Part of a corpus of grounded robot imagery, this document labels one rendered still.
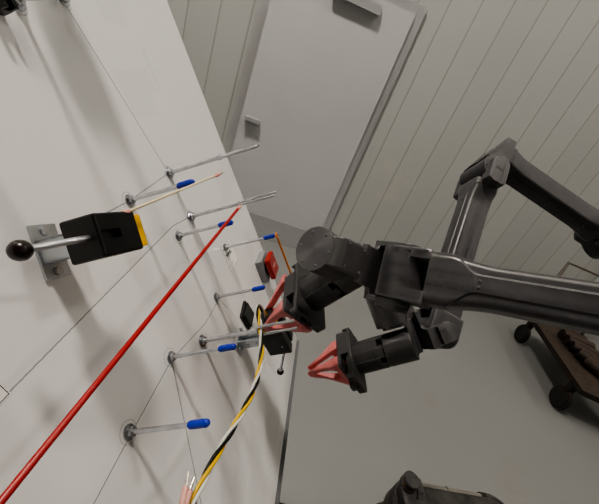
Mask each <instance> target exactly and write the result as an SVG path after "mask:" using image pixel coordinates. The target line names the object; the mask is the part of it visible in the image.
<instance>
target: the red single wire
mask: <svg viewBox="0 0 599 504"><path fill-rule="evenodd" d="M242 204H243V203H241V205H238V207H237V208H236V209H235V211H234V212H233V213H232V214H231V216H230V217H229V218H228V219H227V220H226V222H225V223H224V224H223V225H222V227H221V228H220V229H219V230H218V231H217V233H216V234H215V235H214V236H213V237H212V239H211V240H210V241H209V242H208V244H207V245H206V246H205V247H204V248H203V250H202V251H201V252H200V253H199V254H198V256H197V257H196V258H195V259H194V261H193V262H192V263H191V264H190V265H189V267H188V268H187V269H186V270H185V271H184V273H183V274H182V275H181V276H180V278H179V279H178V280H177V281H176V282H175V284H174V285H173V286H172V287H171V289H170V290H169V291H168V292H167V293H166V295H165V296H164V297H163V298H162V299H161V301H160V302H159V303H158V304H157V306H156V307H155V308H154V309H153V310H152V312H151V313H150V314H149V315H148V316H147V318H146V319H145V320H144V321H143V323H142V324H141V325H140V326H139V327H138V329H137V330H136V331H135V332H134V333H133V335H132V336H131V337H130V338H129V340H128V341H127V342H126V343H125V344H124V346H123V347H122V348H121V349H120V350H119V352H118V353H117V354H116V355H115V357H114V358H113V359H112V360H111V361H110V363H109V364H108V365H107V366H106V368H105V369H104V370H103V371H102V372H101V374H100V375H99V376H98V377H97V378H96V380H95V381H94V382H93V383H92V385H91V386H90V387H89V388H88V389H87V391H86V392H85V393H84V394H83V395H82V397H81V398H80V399H79V400H78V402H77V403H76V404H75V405H74V406H73V408H72V409H71V410H70V411H69V412H68V414H67V415H66V416H65V417H64V419H63V420H62V421H61V422H60V423H59V425H58V426H57V427H56V428H55V430H54V431H53V432H52V433H51V434H50V436H49V437H48V438H47V439H46V440H45V442H44V443H43V444H42V445H41V447H40V448H39V449H38V450H37V451H36V453H35V454H34V455H33V456H32V457H31V459H30V460H29V461H28V462H27V464H26V465H25V466H24V467H23V468H22V470H21V471H20V472H19V473H18V474H17V476H16V477H15V478H14V479H13V481H12V482H11V483H10V484H9V485H8V487H7V488H6V489H5V490H4V491H3V493H2V494H1V495H0V504H5V503H6V502H7V501H8V499H9V498H10V497H11V496H12V494H13V493H14V492H15V491H16V489H17V488H18V487H19V485H20V484H21V483H22V482H23V480H24V479H25V478H26V477H27V475H28V474H29V473H30V472H31V470H32V469H33V468H34V467H35V465H36V464H37V463H38V462H39V460H40V459H41V458H42V457H43V455H44V454H45V453H46V452H47V450H48V449H49V448H50V447H51V445H52V444H53V443H54V442H55V440H56V439H57V438H58V437H59V435H60V434H61V433H62V432H63V430H64V429H65V428H66V426H67V425H68V424H69V423H70V421H71V420H72V419H73V418H74V416H75V415H76V414H77V413H78V411H79V410H80V409H81V408H82V406H83V405H84V404H85V403H86V401H87V400H88V399H89V398H90V396H91V395H92V394H93V393H94V391H95V390H96V389H97V388H98V386H99V385H100V384H101V383H102V381H103V380H104V379H105V378H106V376H107V375H108V374H109V372H110V371H111V370H112V369H113V367H114V366H115V365H116V364H117V362H118V361H119V360H120V359H121V357H122V356H123V355H124V354H125V352H126V351H127V350H128V349H129V347H130V346H131V345H132V344H133V342H134V341H135V340H136V339H137V337H138V336H139V335H140V334H141V332H142V331H143V330H144V329H145V327H146V326H147V325H148V324H149V322H150V321H151V320H152V319H153V317H154V316H155V315H156V313H157V312H158V311H159V310H160V308H161V307H162V306H163V305H164V303H165V302H166V301H167V300H168V298H169V297H170V296H171V295H172V293H173V292H174V291H175V290H176V288H177V287H178V286H179V285H180V283H181V282H182V281H183V280H184V278H185V277H186V276H187V275H188V273H189V272H190V271H191V270H192V268H193V267H194V266H195V265H196V263H197V262H198V261H199V259H200V258H201V257H202V256H203V254H204V253H205V252H206V251H207V249H208V248H209V247H210V246H211V244H212V243H213V242H214V241H215V239H216V238H217V237H218V236H219V234H220V233H221V232H222V231H223V229H224V228H225V227H226V226H227V224H228V223H229V222H230V221H231V219H232V218H233V217H234V216H235V214H236V213H237V212H238V211H239V210H240V209H241V207H242Z"/></svg>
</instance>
